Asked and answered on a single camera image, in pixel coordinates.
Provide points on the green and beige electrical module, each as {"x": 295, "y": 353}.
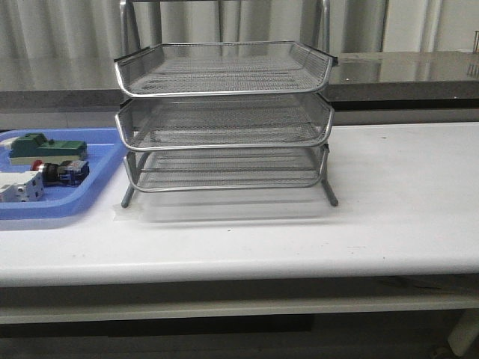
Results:
{"x": 36, "y": 146}

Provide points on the red emergency stop button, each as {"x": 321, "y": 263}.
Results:
{"x": 68, "y": 173}

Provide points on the dark background counter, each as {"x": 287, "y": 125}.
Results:
{"x": 360, "y": 81}

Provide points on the white table leg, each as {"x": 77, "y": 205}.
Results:
{"x": 464, "y": 332}

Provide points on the blue plastic tray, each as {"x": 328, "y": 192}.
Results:
{"x": 104, "y": 154}

